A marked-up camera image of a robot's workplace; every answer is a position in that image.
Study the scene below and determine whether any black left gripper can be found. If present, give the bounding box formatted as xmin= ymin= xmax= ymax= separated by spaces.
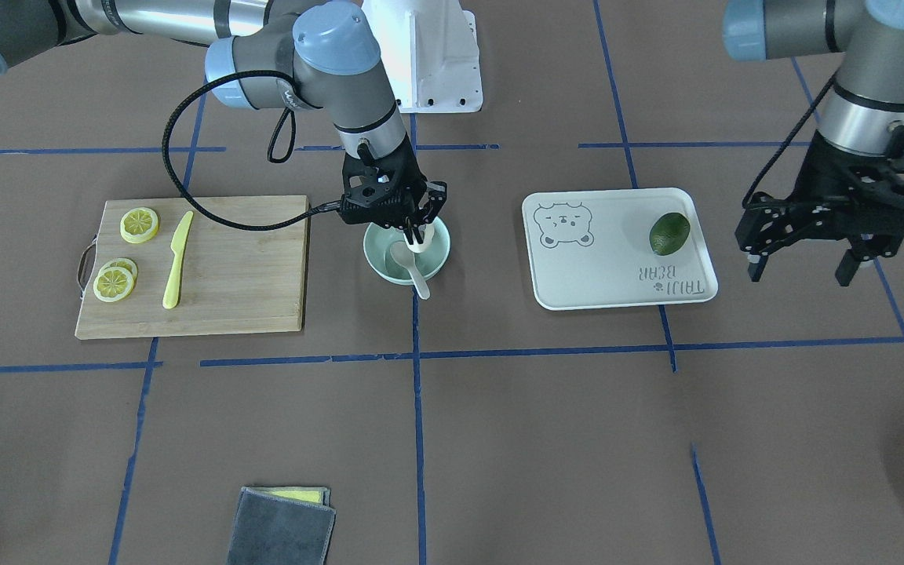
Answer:
xmin=735 ymin=133 xmax=904 ymax=286

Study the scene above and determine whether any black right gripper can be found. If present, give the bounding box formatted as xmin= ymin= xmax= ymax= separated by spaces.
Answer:
xmin=340 ymin=144 xmax=448 ymax=244

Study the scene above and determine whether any beige spoon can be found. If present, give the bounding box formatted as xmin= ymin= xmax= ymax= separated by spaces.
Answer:
xmin=388 ymin=241 xmax=431 ymax=301

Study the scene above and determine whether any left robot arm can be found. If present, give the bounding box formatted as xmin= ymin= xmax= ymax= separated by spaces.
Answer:
xmin=724 ymin=1 xmax=904 ymax=286

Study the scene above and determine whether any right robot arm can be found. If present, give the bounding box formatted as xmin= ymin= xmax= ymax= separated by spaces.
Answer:
xmin=0 ymin=1 xmax=447 ymax=253

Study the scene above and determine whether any light green bowl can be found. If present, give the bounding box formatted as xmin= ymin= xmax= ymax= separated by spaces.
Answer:
xmin=363 ymin=218 xmax=451 ymax=286

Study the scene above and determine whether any green avocado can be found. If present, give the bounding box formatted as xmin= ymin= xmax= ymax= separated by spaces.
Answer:
xmin=648 ymin=212 xmax=691 ymax=257

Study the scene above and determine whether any white bear tray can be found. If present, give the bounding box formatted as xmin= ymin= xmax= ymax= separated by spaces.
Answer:
xmin=521 ymin=188 xmax=719 ymax=311

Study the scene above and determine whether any bamboo cutting board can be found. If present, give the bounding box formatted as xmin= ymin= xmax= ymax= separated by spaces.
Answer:
xmin=75 ymin=198 xmax=309 ymax=340

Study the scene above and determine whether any yellow plastic knife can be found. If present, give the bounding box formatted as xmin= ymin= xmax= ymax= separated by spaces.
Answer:
xmin=162 ymin=211 xmax=194 ymax=310

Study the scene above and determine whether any lemon slice top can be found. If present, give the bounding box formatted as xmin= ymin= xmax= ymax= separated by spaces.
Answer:
xmin=118 ymin=207 xmax=160 ymax=244

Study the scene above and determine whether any yellow sponge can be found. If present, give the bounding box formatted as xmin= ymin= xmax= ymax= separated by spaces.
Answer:
xmin=261 ymin=487 xmax=330 ymax=505

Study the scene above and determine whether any lemon slice behind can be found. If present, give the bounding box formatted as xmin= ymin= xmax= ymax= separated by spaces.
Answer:
xmin=98 ymin=257 xmax=139 ymax=279

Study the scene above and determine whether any grey cloth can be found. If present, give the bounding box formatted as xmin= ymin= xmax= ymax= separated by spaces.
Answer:
xmin=226 ymin=486 xmax=336 ymax=564

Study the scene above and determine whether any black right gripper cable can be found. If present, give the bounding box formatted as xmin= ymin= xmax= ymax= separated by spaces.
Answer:
xmin=162 ymin=70 xmax=343 ymax=232

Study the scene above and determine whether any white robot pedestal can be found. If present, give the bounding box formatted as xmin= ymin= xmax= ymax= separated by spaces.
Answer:
xmin=362 ymin=1 xmax=484 ymax=115

